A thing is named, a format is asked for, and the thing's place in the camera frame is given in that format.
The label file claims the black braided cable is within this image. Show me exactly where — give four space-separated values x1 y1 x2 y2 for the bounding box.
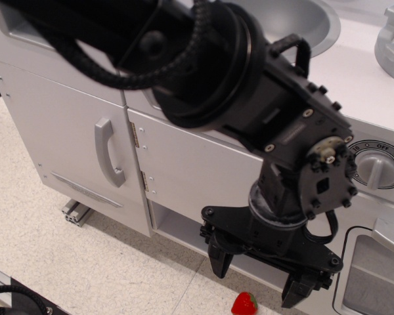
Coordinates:
0 284 50 315

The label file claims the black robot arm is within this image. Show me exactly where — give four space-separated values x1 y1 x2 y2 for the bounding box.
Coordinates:
5 1 357 308

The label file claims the grey oven door handle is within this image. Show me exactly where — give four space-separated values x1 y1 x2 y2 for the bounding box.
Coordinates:
371 218 394 252

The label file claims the aluminium extrusion bar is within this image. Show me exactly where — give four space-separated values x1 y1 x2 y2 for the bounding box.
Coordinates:
62 199 94 227

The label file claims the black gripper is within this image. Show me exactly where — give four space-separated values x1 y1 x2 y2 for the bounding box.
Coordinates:
200 206 343 308

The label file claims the red toy strawberry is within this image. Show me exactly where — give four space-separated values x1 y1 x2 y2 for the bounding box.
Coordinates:
231 291 258 315

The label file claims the grey fridge door handle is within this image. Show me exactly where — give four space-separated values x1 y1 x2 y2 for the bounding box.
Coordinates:
94 117 125 188

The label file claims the grey timer knob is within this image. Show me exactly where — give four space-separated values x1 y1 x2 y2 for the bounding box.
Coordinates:
357 154 394 190

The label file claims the grey stove burner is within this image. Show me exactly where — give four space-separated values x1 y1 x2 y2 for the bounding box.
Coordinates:
374 5 394 79

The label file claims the white fridge door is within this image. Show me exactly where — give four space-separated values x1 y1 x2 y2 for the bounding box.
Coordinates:
0 62 152 236

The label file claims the white toy kitchen body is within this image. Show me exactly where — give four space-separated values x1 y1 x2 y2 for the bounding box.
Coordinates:
0 1 394 314

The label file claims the white cabinet door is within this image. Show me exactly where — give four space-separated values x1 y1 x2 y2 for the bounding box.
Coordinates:
128 109 262 222

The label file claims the white oven door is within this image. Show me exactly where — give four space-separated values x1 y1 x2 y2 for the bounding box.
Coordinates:
328 193 394 315

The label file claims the grey sink basin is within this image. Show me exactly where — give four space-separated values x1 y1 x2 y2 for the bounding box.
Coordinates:
253 1 341 57

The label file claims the silver fridge emblem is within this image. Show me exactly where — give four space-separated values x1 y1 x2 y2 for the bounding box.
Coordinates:
51 172 123 208

